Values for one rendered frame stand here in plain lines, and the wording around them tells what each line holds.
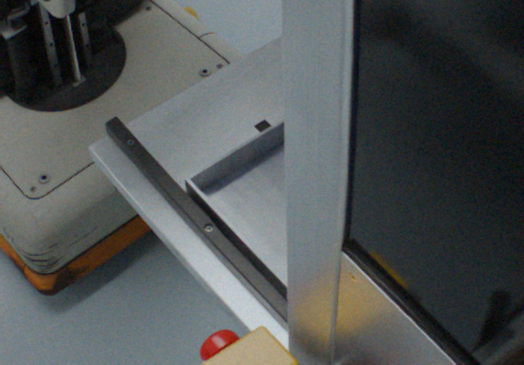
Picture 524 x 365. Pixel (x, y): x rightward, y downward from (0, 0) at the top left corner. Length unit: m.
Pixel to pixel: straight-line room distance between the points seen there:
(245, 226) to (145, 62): 1.07
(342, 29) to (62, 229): 1.45
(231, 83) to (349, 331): 0.55
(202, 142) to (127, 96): 0.90
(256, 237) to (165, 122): 0.20
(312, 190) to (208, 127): 0.53
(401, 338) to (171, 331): 1.40
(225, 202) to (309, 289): 0.36
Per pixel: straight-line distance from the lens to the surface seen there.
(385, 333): 0.80
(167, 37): 2.27
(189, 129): 1.29
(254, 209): 1.20
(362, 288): 0.79
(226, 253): 1.15
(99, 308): 2.20
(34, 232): 2.01
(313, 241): 0.81
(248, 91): 1.32
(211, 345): 0.96
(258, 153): 1.25
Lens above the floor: 1.85
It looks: 51 degrees down
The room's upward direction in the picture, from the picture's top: 2 degrees counter-clockwise
